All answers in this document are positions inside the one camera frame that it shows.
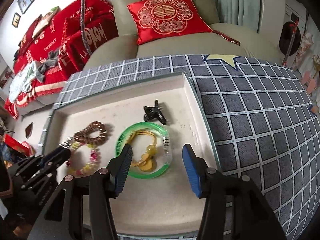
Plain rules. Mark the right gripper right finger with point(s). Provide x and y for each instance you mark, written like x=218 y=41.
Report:
x=196 y=171

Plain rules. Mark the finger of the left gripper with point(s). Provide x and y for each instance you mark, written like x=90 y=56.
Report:
x=56 y=154

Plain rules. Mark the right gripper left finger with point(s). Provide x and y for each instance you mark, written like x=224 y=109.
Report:
x=118 y=170

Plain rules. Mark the silver pink heart charm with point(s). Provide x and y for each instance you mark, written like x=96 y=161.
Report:
x=67 y=144

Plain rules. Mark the green translucent bangle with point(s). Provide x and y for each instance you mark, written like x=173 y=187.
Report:
x=163 y=157

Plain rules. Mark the black hair claw clip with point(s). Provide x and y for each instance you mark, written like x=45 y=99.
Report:
x=154 y=113

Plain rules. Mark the grey jewelry tray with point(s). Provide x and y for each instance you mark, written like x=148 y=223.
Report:
x=139 y=186

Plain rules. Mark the grey checkered tablecloth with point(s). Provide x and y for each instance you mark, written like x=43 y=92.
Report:
x=259 y=115

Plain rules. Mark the white clothes on sofa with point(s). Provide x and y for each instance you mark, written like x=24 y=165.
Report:
x=23 y=80

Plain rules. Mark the grey cloth on sofa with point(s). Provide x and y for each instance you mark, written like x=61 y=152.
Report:
x=50 y=62

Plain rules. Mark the red pillow on sofa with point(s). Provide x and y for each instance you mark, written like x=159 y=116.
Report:
x=27 y=37

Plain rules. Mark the sofa with red blanket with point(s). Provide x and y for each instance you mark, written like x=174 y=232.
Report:
x=62 y=31

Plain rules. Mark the green leather armchair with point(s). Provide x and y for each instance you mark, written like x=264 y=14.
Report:
x=225 y=39

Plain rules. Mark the red embroidered cushion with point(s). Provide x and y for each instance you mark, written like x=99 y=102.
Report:
x=156 y=19

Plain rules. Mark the lower washing machine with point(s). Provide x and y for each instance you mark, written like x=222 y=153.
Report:
x=293 y=19

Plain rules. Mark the grey flexible phone stand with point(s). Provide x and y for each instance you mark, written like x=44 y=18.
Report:
x=82 y=26

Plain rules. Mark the teal curtain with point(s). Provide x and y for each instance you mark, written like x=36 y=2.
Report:
x=244 y=13

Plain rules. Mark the small picture frame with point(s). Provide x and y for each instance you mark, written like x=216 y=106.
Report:
x=16 y=20

